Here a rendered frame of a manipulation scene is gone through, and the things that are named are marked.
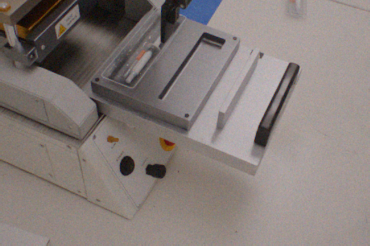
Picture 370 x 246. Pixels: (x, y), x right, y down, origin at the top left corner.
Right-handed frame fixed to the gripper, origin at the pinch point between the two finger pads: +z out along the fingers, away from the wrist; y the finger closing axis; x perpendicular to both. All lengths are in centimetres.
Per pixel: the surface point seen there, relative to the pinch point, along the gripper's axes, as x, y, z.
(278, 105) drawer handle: -2.5, 23.7, 5.3
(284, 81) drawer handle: 2.5, 23.0, 5.2
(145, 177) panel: -9.8, 5.6, 28.1
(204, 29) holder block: 8.9, 6.9, 6.9
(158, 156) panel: -4.7, 5.6, 28.1
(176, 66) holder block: -1.1, 6.5, 7.0
